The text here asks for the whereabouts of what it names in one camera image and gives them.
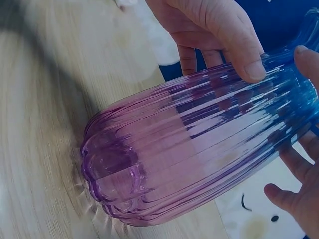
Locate person's right hand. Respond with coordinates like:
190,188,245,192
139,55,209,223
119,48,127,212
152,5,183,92
263,44,319,239

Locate person's left hand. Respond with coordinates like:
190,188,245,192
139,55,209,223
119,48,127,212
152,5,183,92
145,0,267,84

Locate pink and blue ribbed glass vase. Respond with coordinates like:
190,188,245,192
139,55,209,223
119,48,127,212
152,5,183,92
79,7,319,228

